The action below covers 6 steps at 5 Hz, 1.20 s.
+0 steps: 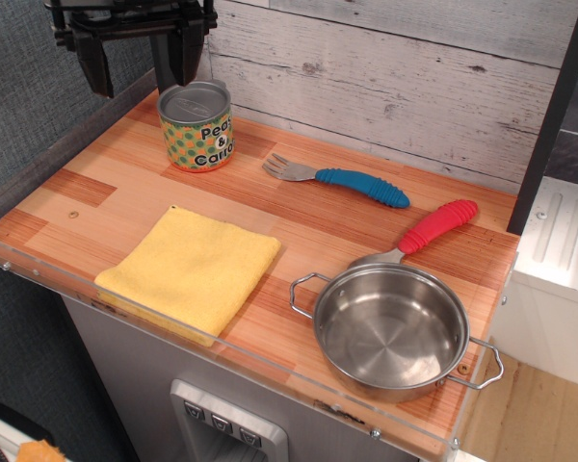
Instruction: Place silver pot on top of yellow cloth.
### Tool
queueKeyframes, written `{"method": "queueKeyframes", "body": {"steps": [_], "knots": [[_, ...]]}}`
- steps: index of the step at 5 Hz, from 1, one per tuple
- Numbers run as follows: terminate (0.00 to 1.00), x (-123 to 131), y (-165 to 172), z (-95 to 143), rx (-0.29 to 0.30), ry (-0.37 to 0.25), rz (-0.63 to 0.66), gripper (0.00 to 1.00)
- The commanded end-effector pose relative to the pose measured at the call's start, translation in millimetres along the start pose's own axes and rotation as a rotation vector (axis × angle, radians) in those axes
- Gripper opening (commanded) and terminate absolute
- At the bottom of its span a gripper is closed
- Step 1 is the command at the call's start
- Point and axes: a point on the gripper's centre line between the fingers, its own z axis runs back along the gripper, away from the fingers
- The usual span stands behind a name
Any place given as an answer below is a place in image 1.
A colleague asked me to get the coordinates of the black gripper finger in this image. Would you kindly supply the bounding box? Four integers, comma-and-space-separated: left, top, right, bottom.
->
73, 33, 114, 98
171, 19, 206, 86

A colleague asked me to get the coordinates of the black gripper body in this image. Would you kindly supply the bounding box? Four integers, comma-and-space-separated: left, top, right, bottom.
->
45, 1, 218, 47

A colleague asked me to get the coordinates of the silver pan with wire handles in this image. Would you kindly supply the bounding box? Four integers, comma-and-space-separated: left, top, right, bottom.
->
289, 264, 505, 403

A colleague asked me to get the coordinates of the yellow rag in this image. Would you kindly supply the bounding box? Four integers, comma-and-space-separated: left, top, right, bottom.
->
94, 205, 281, 347

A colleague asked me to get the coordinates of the peas and carrots can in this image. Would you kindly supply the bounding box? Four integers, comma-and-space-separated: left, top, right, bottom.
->
157, 80, 235, 173

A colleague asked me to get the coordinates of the clear acrylic edge guard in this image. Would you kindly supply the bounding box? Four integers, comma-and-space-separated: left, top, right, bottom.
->
0, 234, 519, 458

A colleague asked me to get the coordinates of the silver dispenser panel with buttons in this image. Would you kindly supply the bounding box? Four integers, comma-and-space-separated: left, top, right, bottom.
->
170, 379, 290, 461

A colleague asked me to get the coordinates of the orange object at corner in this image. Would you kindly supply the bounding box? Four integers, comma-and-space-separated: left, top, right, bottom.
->
15, 440, 66, 462

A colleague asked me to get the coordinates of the fork with blue handle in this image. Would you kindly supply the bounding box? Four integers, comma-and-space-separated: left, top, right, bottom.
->
262, 153, 410, 209

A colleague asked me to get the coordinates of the spoon with red handle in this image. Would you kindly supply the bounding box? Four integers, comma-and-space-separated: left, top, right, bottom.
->
349, 199, 478, 269

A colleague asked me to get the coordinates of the black vertical post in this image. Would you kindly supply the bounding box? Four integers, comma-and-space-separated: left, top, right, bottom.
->
507, 18, 578, 236

